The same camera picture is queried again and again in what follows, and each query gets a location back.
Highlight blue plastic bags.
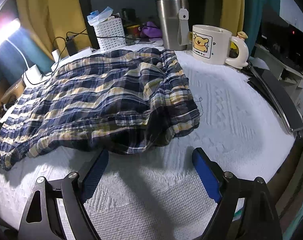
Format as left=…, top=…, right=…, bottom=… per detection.
left=87, top=7, right=113, bottom=26

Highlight stainless steel tumbler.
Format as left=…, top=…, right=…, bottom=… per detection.
left=156, top=0, right=190, bottom=51

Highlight cream bear cartoon mug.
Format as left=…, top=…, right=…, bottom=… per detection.
left=192, top=24, right=249, bottom=69

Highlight beige lidded container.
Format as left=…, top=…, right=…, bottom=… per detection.
left=1, top=78, right=25, bottom=103

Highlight yellow curtain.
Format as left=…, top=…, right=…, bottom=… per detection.
left=16, top=0, right=86, bottom=59

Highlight black laptop edge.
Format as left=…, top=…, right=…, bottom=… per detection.
left=241, top=61, right=303, bottom=134

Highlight orange lidded jar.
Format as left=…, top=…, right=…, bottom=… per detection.
left=126, top=24, right=141, bottom=38

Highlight blue yellow plaid pants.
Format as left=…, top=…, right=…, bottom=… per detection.
left=0, top=48, right=200, bottom=170

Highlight purple cloth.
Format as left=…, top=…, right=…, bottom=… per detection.
left=140, top=21, right=162, bottom=38

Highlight white perforated plastic basket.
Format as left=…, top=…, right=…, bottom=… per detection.
left=94, top=18, right=126, bottom=53

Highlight white USB charger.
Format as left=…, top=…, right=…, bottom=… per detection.
left=52, top=49, right=60, bottom=63

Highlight white desk lamp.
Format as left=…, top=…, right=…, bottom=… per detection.
left=0, top=18, right=42, bottom=86

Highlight black power adapter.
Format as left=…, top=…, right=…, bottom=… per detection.
left=65, top=39, right=78, bottom=56

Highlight white power strip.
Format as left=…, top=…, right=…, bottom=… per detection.
left=51, top=47, right=92, bottom=71

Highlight teal curtain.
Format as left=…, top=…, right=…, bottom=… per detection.
left=0, top=28, right=54, bottom=85

